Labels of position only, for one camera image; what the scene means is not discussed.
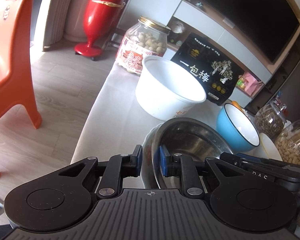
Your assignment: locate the stainless steel bowl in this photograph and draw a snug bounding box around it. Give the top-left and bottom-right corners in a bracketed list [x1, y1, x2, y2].
[141, 118, 233, 189]

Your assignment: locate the blue enamel bowl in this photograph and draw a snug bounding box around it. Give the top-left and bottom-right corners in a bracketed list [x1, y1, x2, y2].
[216, 103, 260, 153]

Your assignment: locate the white paper noodle bowl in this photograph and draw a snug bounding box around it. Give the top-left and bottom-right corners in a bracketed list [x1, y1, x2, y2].
[135, 56, 206, 121]

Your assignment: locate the glass jar of peanuts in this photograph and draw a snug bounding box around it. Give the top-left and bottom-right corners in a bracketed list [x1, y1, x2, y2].
[275, 120, 300, 165]

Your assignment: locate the glass jar of seeds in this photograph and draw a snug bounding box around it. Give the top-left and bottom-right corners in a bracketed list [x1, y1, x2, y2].
[254, 100, 287, 141]

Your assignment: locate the orange snack tube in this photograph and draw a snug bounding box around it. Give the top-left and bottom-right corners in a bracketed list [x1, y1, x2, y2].
[231, 101, 243, 112]

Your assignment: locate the pink box on shelf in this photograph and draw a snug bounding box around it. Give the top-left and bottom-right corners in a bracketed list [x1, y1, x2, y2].
[241, 72, 263, 96]

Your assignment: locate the black plum snack bag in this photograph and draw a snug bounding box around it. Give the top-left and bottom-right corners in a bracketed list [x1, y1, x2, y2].
[171, 33, 244, 105]

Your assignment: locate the gold lid peanut jar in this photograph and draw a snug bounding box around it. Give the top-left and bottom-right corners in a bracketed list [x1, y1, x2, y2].
[115, 16, 171, 75]

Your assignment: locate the red trash bin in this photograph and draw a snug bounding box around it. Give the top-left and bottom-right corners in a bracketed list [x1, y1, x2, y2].
[74, 0, 125, 61]

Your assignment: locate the black television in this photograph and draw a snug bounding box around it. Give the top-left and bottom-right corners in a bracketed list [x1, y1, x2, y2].
[199, 0, 300, 63]

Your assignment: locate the white tv cabinet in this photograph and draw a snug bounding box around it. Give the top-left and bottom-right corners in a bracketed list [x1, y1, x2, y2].
[120, 0, 300, 108]

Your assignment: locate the orange plastic chair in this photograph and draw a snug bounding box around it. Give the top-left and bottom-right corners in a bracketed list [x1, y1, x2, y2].
[0, 0, 42, 129]

